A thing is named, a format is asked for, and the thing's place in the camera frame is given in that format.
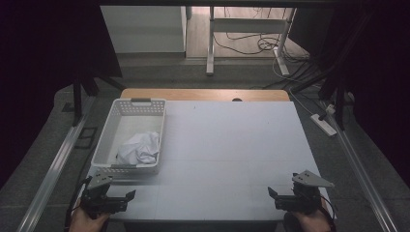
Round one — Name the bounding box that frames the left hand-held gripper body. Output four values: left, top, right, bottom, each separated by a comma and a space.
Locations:
79, 173, 114, 220

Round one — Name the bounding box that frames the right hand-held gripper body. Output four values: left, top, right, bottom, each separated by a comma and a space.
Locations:
290, 169, 336, 216

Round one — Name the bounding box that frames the white plastic basket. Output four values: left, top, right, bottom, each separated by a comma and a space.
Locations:
90, 98, 167, 177

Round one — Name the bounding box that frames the white cloth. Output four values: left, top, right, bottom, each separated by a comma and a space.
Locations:
115, 130, 161, 166

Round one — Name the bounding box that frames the person's left hand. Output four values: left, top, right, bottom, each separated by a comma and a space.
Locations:
69, 204, 111, 232

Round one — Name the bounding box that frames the person's right hand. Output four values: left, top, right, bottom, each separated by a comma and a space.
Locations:
289, 197, 333, 232

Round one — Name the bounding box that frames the white table cover board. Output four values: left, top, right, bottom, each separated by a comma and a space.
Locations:
69, 100, 338, 224

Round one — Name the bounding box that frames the white power strip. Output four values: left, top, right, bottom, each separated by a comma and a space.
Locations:
309, 112, 338, 137

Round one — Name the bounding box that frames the black metal stand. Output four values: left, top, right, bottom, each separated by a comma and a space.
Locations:
71, 72, 126, 128
318, 72, 348, 131

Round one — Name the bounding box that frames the wooden table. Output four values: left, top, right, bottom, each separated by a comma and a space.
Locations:
120, 88, 291, 102

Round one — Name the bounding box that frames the black curtain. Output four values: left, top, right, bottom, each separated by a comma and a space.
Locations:
288, 6, 410, 191
0, 0, 124, 191

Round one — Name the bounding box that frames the white cabinet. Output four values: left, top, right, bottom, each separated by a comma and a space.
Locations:
100, 5, 189, 54

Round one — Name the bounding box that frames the left hand-held gripper black cable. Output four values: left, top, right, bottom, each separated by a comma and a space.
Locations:
63, 176, 94, 232

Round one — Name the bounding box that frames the hand-held gripper black cable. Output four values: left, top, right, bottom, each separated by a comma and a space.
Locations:
318, 193, 338, 232
63, 176, 94, 232

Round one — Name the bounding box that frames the right hand-held gripper black cable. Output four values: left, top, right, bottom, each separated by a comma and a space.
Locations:
318, 193, 338, 232

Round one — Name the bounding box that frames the aluminium rail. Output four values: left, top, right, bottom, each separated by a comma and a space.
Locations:
322, 101, 400, 232
16, 96, 97, 232

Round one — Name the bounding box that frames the black floor frame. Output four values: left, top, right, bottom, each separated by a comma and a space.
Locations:
74, 127, 99, 150

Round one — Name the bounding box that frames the white power strip cable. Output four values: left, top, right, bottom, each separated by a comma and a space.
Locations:
287, 86, 316, 118

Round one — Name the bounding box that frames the bundle of floor cables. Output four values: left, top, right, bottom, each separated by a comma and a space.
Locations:
261, 47, 325, 95

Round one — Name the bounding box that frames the black floor cable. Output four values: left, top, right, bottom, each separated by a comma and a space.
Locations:
212, 31, 282, 56

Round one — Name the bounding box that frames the white desk frame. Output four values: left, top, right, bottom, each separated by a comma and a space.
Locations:
205, 6, 298, 77

